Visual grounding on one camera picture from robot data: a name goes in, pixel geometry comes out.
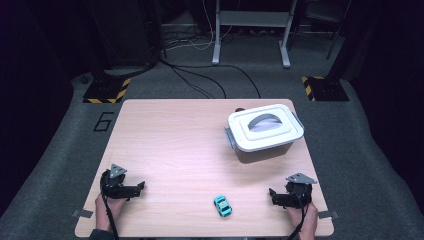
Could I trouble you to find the person's right hand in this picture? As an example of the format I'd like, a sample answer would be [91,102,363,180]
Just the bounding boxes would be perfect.
[286,203,319,240]

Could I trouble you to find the black striped stand base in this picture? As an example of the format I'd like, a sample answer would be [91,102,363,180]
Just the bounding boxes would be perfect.
[301,75,350,103]
[82,77,132,104]

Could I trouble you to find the clear storage box grey latches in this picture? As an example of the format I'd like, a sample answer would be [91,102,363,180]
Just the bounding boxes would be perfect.
[223,111,305,165]

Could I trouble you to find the white floor cable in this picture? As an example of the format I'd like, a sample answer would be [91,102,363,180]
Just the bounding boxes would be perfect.
[164,0,234,52]

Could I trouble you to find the hand-held gripper black cable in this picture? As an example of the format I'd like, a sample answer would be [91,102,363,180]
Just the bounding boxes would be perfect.
[99,169,120,240]
[285,186,310,240]

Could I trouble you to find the grey tape strip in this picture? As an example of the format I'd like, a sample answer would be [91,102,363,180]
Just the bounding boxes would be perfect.
[72,209,94,219]
[318,210,340,220]

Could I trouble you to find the left hand-held gripper black cable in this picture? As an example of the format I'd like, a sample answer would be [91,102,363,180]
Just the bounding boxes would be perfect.
[99,169,120,240]

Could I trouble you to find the right hand-held gripper black cable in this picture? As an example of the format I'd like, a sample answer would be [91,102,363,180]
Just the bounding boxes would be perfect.
[285,186,310,240]

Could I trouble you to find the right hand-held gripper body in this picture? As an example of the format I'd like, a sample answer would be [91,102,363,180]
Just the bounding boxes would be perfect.
[285,172,318,210]

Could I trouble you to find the blue toy car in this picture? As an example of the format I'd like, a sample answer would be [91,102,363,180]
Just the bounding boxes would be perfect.
[213,195,233,218]

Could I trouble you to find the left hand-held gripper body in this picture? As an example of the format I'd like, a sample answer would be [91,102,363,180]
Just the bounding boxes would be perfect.
[99,163,130,200]

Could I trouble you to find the person's left hand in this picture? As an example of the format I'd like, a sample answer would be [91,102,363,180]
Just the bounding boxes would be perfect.
[94,194,128,233]

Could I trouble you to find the black tripod stand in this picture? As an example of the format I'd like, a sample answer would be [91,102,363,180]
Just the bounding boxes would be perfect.
[325,0,353,61]

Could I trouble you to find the white metal stand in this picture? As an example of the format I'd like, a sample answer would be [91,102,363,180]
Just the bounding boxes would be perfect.
[211,0,298,69]

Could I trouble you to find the black floor cable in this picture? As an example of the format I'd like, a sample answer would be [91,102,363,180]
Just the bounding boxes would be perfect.
[166,63,262,100]
[171,66,228,100]
[168,64,215,100]

